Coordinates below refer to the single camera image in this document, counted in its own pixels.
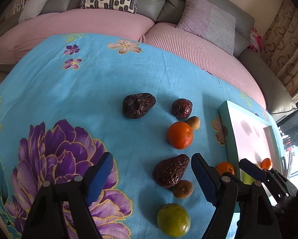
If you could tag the pink floral cloth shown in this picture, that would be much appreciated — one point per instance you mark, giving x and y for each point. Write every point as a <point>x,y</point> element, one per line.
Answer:
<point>255,41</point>

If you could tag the white magazine rack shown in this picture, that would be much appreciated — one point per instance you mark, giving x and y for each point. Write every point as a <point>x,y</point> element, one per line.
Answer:
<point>18,6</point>

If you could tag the large green jujube fruit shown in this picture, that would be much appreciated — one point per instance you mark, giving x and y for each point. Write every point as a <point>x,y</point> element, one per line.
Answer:
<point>247,179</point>

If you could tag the large wrinkled red date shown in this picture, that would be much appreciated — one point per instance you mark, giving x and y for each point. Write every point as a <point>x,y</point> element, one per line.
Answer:
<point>169,172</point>

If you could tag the small round red date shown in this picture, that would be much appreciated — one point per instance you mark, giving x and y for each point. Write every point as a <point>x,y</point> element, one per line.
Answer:
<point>182,108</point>

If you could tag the brown longan near green fruit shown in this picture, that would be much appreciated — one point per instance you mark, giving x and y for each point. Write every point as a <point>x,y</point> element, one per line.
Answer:
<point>183,189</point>

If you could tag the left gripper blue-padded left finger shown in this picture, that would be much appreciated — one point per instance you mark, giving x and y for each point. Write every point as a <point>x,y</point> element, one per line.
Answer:
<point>96,177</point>

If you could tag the orange tangerine with stem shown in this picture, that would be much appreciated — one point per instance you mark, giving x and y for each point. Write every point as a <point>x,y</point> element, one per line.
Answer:
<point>266,164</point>

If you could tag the small green jujube fruit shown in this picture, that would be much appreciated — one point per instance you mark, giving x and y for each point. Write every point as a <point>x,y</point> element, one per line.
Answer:
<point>173,220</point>

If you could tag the grey leather sofa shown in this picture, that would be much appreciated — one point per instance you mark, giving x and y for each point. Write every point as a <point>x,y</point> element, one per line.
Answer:
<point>277,99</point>

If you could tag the blue floral tablecloth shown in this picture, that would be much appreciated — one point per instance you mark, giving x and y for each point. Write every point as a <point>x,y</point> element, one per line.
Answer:
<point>61,109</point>

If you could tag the brown patterned curtain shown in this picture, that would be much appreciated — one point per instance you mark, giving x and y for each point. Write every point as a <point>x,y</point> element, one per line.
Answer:
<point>280,46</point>

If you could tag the white tray with teal rim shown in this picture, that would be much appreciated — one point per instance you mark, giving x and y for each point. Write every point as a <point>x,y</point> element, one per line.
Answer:
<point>249,136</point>

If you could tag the light grey cushion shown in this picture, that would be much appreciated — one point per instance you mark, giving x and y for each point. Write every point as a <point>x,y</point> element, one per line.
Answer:
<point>32,10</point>

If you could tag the lilac grey cushion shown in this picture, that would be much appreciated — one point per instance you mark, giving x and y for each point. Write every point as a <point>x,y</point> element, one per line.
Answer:
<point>204,19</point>

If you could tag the brown longan near date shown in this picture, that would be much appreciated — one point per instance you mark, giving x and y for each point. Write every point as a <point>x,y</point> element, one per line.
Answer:
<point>194,123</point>

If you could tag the pink sofa seat cover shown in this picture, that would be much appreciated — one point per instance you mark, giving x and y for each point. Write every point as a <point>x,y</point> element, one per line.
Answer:
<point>73,23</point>

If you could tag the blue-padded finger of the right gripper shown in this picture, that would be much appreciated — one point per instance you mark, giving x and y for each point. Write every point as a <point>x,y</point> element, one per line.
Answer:
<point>256,173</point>

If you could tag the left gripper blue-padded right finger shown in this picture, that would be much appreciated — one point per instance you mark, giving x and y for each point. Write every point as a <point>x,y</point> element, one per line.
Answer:
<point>207,177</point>

